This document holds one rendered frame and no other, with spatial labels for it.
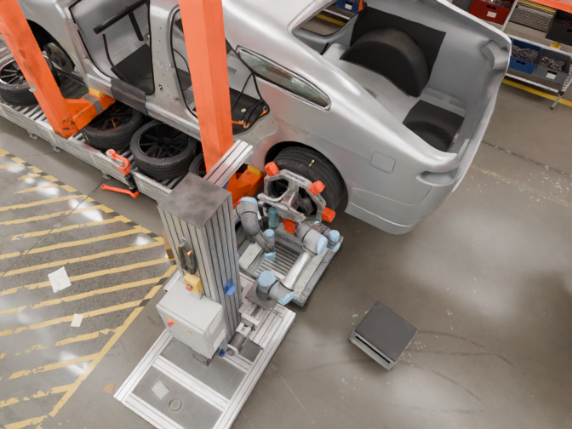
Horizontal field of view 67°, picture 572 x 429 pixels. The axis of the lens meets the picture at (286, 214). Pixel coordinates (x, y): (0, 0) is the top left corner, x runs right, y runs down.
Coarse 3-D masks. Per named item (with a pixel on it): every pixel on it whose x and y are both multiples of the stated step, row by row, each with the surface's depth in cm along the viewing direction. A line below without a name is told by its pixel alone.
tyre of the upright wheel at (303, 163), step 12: (288, 156) 341; (300, 156) 337; (312, 156) 337; (288, 168) 337; (300, 168) 330; (312, 168) 331; (324, 168) 336; (312, 180) 332; (324, 180) 332; (336, 180) 340; (324, 192) 335; (336, 192) 343; (336, 204) 350
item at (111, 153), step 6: (108, 150) 421; (108, 156) 421; (114, 156) 418; (120, 156) 419; (126, 162) 414; (120, 168) 408; (126, 168) 409; (102, 186) 447; (108, 186) 448; (126, 192) 444; (138, 192) 444
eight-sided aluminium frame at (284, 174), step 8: (272, 176) 341; (280, 176) 335; (288, 176) 331; (296, 176) 332; (264, 184) 355; (296, 184) 332; (304, 184) 328; (264, 192) 364; (320, 200) 338; (320, 208) 337; (312, 216) 361; (320, 216) 346
